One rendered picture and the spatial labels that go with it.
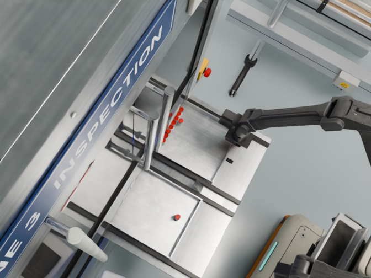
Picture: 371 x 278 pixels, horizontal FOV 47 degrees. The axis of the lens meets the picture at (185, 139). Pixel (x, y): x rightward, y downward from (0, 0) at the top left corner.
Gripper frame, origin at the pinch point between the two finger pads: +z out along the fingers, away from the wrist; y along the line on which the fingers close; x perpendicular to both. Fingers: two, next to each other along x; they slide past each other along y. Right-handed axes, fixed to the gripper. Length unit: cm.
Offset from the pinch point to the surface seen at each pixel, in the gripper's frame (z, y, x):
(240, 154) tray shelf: 2.1, -4.0, 2.5
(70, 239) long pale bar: -105, 16, 66
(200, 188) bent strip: 0.3, 3.7, 24.5
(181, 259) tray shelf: 2, -3, 52
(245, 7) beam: 34, 31, -89
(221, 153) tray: 1.5, 3.3, 6.6
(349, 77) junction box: 38, -39, -81
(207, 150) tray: 1.2, 8.7, 8.5
